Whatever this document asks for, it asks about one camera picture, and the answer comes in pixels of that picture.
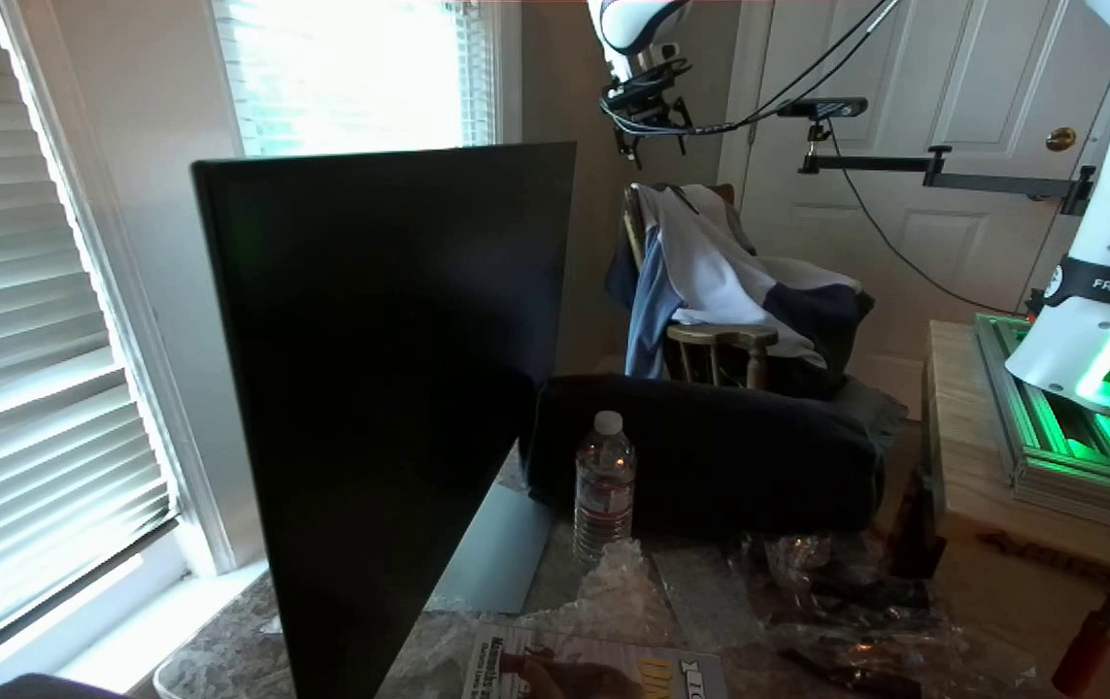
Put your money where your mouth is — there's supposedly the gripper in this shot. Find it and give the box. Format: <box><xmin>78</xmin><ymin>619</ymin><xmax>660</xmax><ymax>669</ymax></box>
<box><xmin>601</xmin><ymin>60</ymin><xmax>694</xmax><ymax>169</ymax></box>

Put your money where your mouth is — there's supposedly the white and blue hoodie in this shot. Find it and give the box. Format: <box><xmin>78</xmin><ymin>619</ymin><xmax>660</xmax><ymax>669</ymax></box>
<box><xmin>604</xmin><ymin>182</ymin><xmax>877</xmax><ymax>401</ymax></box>

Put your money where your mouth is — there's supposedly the wooden chair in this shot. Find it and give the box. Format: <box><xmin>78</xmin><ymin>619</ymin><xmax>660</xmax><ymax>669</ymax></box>
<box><xmin>622</xmin><ymin>183</ymin><xmax>781</xmax><ymax>391</ymax></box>

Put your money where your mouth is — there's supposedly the white panel door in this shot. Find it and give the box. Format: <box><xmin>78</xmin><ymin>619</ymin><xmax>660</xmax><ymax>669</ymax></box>
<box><xmin>718</xmin><ymin>0</ymin><xmax>1110</xmax><ymax>362</ymax></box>

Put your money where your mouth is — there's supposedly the narrow window with white blinds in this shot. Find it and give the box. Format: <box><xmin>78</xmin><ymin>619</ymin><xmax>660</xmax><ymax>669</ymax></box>
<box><xmin>209</xmin><ymin>0</ymin><xmax>523</xmax><ymax>159</ymax></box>

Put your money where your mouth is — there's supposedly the dark blue cushion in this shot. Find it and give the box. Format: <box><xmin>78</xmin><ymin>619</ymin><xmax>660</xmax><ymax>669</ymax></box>
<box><xmin>520</xmin><ymin>373</ymin><xmax>911</xmax><ymax>538</ymax></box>

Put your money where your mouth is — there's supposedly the clear plastic water bottle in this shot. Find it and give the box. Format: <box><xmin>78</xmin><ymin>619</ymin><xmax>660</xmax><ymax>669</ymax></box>
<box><xmin>573</xmin><ymin>409</ymin><xmax>638</xmax><ymax>566</ymax></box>

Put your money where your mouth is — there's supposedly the black monitor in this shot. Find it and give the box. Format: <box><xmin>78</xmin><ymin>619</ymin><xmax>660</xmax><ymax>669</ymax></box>
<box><xmin>189</xmin><ymin>142</ymin><xmax>579</xmax><ymax>699</ymax></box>

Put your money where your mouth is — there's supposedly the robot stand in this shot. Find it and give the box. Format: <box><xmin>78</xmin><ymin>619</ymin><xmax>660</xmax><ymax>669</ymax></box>
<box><xmin>922</xmin><ymin>314</ymin><xmax>1110</xmax><ymax>585</ymax></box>

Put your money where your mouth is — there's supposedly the clear bubble wrap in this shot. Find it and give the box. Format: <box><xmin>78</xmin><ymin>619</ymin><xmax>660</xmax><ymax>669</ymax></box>
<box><xmin>389</xmin><ymin>537</ymin><xmax>687</xmax><ymax>699</ymax></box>

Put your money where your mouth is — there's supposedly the crumpled clear plastic bag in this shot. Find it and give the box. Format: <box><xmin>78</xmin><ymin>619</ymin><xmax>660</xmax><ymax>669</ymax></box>
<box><xmin>734</xmin><ymin>529</ymin><xmax>1051</xmax><ymax>699</ymax></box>

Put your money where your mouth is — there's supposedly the magazine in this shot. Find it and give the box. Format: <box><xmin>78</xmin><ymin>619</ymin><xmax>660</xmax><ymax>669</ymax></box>
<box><xmin>460</xmin><ymin>621</ymin><xmax>731</xmax><ymax>699</ymax></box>

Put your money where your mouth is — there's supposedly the large window with white blinds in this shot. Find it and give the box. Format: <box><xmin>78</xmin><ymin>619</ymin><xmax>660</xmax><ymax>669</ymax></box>
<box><xmin>0</xmin><ymin>0</ymin><xmax>188</xmax><ymax>681</ymax></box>

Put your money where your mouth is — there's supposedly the black cable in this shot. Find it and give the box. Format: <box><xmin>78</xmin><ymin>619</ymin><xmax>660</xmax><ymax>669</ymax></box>
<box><xmin>824</xmin><ymin>124</ymin><xmax>1033</xmax><ymax>317</ymax></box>

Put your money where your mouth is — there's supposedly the camera on mount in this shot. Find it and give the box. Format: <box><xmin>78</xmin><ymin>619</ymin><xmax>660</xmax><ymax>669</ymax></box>
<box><xmin>775</xmin><ymin>95</ymin><xmax>1098</xmax><ymax>217</ymax></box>

